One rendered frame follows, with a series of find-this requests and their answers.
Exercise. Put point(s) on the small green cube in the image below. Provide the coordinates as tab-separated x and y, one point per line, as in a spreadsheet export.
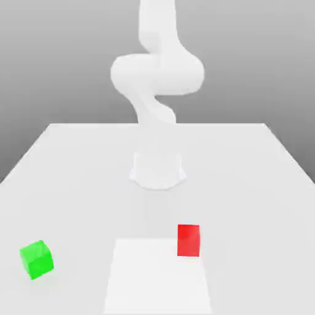
37	260

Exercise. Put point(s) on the small red cube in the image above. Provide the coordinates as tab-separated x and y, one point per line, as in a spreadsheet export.
188	240

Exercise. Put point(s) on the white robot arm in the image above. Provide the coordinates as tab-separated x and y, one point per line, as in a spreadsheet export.
157	73

